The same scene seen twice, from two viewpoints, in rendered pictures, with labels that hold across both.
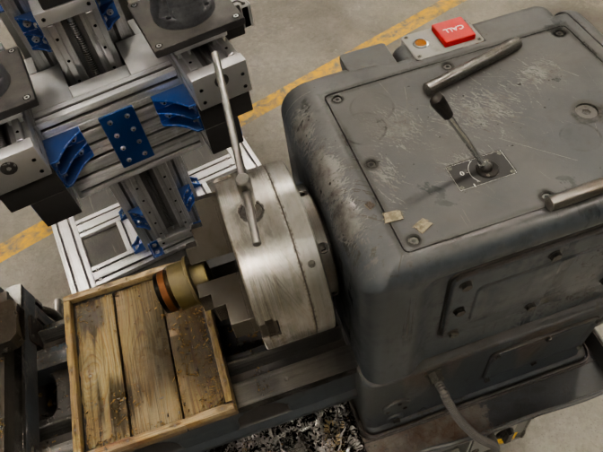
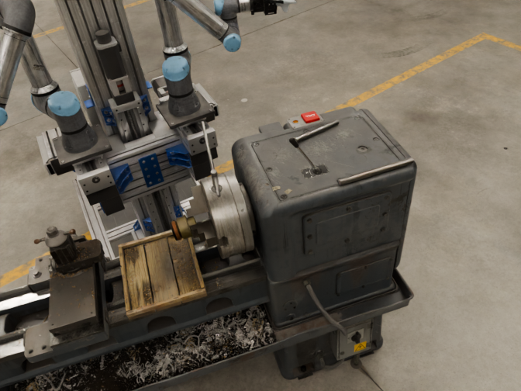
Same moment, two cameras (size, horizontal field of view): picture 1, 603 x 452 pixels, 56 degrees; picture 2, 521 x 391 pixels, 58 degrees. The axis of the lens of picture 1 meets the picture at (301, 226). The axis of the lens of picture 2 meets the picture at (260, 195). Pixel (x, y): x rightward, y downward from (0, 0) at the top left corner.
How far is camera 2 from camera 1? 83 cm
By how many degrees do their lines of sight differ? 11
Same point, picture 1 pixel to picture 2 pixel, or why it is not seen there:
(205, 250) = (194, 210)
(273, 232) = (225, 196)
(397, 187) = (279, 178)
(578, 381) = (391, 300)
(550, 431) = (394, 354)
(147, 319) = (161, 255)
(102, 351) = (139, 269)
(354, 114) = (263, 150)
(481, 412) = (338, 316)
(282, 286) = (229, 219)
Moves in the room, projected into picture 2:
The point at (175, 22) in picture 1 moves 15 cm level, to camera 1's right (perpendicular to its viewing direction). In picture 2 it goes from (181, 112) to (213, 108)
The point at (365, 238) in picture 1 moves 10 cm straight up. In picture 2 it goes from (264, 196) to (262, 174)
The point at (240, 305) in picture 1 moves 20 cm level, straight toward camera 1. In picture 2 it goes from (210, 232) to (229, 272)
